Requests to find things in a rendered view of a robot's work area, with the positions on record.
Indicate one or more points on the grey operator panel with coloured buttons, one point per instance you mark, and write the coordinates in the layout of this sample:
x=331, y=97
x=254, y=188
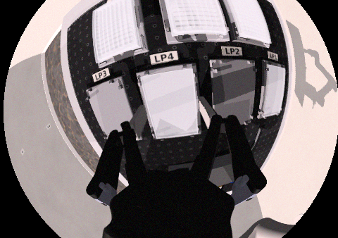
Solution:
x=222, y=168

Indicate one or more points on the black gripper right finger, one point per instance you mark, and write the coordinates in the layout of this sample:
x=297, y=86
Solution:
x=248, y=178

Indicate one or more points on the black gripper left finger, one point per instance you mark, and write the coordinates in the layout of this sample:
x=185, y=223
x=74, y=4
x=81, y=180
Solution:
x=104, y=183

